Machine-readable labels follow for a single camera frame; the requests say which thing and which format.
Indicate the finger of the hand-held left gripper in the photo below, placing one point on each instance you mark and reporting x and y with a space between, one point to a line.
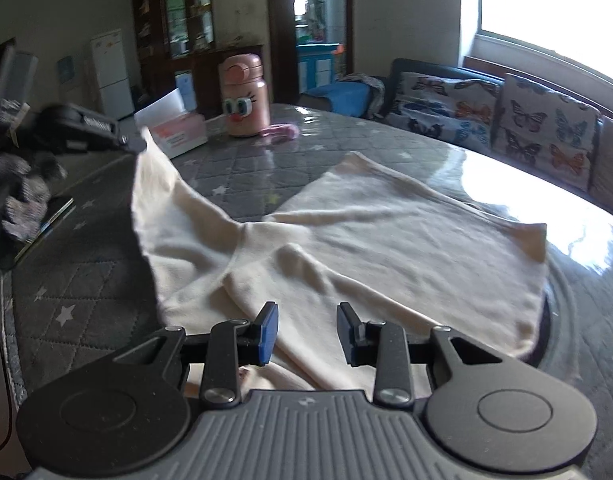
134 145

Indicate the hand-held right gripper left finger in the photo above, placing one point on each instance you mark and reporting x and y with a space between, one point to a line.
269 330

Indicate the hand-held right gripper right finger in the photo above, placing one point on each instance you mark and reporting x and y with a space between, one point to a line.
346 332

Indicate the cream garment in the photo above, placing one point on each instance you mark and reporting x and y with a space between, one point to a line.
386 250

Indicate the pink tissue pack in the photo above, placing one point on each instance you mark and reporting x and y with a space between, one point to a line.
179 132

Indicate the white refrigerator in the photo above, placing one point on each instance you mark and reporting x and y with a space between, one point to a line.
110 72

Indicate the grey panel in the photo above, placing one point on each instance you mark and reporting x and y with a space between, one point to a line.
16 75

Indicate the blue and white box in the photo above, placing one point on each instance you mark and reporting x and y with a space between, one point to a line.
185 87

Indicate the black flat device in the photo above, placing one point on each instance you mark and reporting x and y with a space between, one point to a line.
46 222

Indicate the pink cartoon face bottle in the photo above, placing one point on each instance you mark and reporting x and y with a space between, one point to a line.
244 95

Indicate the tall wooden glass cabinet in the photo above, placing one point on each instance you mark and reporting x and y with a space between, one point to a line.
156 25

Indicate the blue cabinet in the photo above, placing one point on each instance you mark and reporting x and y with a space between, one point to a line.
314 65

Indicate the wide butterfly print cushion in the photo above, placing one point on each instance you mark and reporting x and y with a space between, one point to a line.
441 110

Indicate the dark blue sofa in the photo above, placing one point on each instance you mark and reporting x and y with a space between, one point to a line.
411 67

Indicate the square butterfly print cushion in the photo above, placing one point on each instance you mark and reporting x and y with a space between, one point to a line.
546 130

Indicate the plain grey cushion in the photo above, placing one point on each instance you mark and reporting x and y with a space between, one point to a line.
611 160

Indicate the window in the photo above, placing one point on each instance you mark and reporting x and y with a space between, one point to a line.
546 0

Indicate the blue wall poster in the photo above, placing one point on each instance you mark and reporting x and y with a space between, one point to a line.
66 70

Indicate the dark wooden door frame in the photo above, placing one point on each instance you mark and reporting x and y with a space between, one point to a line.
279 35

